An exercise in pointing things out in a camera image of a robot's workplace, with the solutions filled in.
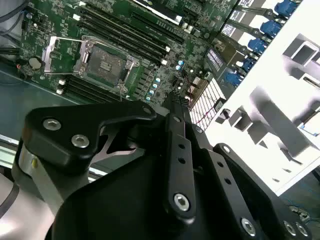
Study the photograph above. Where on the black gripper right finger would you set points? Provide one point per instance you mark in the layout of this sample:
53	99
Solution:
223	172

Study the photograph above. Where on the metal socket cover frame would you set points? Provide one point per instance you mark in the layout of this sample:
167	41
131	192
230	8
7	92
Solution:
48	56

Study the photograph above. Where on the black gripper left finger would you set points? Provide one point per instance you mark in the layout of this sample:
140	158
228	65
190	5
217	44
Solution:
62	120

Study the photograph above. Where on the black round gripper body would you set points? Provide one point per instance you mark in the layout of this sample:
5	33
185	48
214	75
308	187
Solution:
120	205

